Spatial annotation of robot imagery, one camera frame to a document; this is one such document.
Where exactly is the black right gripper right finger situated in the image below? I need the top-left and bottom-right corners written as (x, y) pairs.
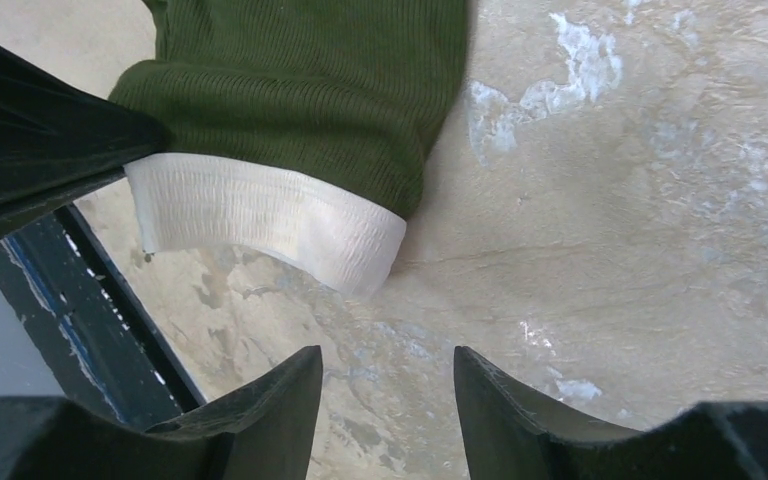
top-left (454, 346), bottom-right (768, 480)

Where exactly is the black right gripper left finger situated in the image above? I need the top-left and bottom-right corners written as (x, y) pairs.
top-left (0, 346), bottom-right (323, 479)

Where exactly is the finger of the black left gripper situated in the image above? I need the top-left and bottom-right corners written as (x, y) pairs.
top-left (0, 46), bottom-right (166, 240)

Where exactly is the olive green underwear cream waistband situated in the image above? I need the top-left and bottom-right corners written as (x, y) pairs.
top-left (110, 1), bottom-right (473, 298)

